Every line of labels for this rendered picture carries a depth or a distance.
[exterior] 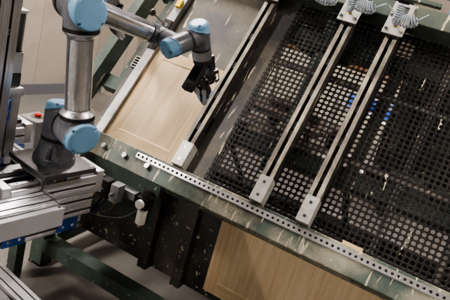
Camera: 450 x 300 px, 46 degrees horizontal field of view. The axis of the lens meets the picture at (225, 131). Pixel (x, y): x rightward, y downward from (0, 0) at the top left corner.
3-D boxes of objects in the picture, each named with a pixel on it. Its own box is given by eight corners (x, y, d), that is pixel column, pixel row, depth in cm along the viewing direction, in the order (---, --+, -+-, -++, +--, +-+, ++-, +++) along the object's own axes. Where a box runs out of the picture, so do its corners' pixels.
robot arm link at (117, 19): (36, 5, 172) (154, 49, 206) (49, 13, 164) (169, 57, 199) (49, -29, 170) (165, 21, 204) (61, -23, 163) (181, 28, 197)
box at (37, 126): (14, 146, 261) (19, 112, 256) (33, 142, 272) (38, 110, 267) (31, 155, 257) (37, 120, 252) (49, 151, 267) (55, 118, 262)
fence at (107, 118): (98, 132, 275) (94, 128, 271) (187, -6, 302) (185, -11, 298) (105, 135, 273) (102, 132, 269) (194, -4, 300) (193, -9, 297)
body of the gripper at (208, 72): (219, 82, 209) (218, 55, 201) (205, 92, 204) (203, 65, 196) (205, 76, 213) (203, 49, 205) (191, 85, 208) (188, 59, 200)
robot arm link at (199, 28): (181, 22, 191) (201, 15, 195) (185, 48, 198) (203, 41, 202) (194, 29, 186) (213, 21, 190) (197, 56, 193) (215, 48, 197)
